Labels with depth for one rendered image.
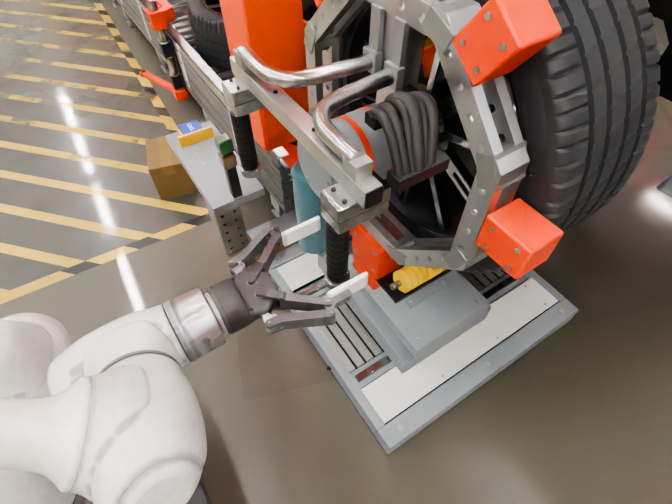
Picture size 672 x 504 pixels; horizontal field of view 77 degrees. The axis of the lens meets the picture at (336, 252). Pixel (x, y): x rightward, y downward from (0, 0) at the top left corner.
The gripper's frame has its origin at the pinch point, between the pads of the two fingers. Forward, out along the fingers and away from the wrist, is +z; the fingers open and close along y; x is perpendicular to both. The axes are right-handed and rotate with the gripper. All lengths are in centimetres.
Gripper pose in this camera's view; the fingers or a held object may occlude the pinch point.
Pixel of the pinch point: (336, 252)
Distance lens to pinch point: 67.1
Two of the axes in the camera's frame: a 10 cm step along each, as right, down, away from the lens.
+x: 0.0, -6.2, -7.8
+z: 8.4, -4.3, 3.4
